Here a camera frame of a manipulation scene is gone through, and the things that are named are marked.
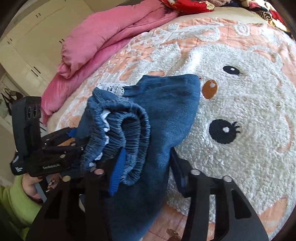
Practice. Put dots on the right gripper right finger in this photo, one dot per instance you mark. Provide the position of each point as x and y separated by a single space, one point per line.
235 218

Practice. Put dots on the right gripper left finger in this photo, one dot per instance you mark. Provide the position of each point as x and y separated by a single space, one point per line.
77 209

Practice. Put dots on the blue denim lace-trimmed pants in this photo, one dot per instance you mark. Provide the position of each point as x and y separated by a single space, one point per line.
148 120

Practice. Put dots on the green sleeve forearm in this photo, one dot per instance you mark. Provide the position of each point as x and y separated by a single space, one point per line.
20 203

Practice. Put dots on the left hand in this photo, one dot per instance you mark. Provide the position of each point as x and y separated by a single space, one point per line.
34 185

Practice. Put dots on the right hand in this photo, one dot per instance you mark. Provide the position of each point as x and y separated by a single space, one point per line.
173 235

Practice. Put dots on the peach bear-pattern bedspread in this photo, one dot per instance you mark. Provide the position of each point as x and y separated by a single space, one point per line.
245 124

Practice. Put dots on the cream wardrobe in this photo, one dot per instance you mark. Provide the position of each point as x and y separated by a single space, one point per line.
31 51

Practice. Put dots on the pink folded quilt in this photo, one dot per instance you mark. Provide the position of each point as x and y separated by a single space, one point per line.
94 41

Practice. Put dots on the red embroidered garment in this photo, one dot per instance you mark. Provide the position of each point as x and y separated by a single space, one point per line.
189 7

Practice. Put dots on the pile of folded clothes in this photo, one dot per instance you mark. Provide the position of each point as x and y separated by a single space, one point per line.
266 11

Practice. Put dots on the black camera box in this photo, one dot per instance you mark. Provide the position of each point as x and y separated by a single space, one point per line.
26 114

